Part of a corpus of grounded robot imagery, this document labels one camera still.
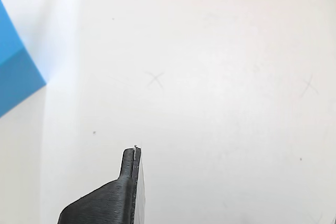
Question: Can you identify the blue block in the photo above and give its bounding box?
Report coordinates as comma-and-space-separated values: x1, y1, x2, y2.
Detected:
0, 0, 47, 118

